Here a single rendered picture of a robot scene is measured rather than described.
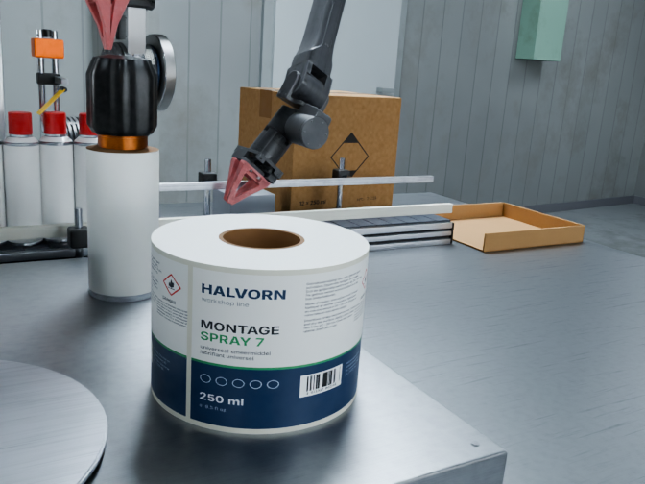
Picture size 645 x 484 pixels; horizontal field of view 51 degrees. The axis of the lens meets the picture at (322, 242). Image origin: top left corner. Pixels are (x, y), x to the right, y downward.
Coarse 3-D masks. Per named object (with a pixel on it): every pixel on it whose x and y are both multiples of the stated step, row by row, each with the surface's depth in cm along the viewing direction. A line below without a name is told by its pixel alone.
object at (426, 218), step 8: (400, 216) 146; (408, 216) 147; (416, 216) 147; (424, 216) 148; (432, 216) 148; (440, 216) 149; (336, 224) 135; (344, 224) 135; (352, 224) 136; (360, 224) 136; (368, 224) 137; (376, 224) 137; (384, 224) 138; (392, 224) 139; (400, 224) 140; (0, 248) 104; (8, 248) 105; (16, 248) 105; (24, 248) 105; (32, 248) 105; (40, 248) 106; (48, 248) 107; (56, 248) 107
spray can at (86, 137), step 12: (84, 120) 107; (84, 132) 107; (84, 144) 107; (96, 144) 107; (84, 156) 107; (84, 168) 108; (84, 180) 108; (84, 192) 109; (84, 204) 109; (84, 216) 110
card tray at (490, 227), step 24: (456, 216) 169; (480, 216) 173; (504, 216) 176; (528, 216) 169; (552, 216) 162; (456, 240) 148; (480, 240) 149; (504, 240) 143; (528, 240) 147; (552, 240) 150; (576, 240) 154
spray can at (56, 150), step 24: (48, 120) 105; (48, 144) 105; (72, 144) 108; (48, 168) 106; (72, 168) 108; (48, 192) 107; (72, 192) 109; (48, 216) 108; (72, 216) 110; (48, 240) 109
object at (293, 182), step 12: (276, 180) 132; (288, 180) 133; (300, 180) 134; (312, 180) 135; (324, 180) 137; (336, 180) 138; (348, 180) 139; (360, 180) 141; (372, 180) 142; (384, 180) 144; (396, 180) 145; (408, 180) 147; (420, 180) 148; (432, 180) 150
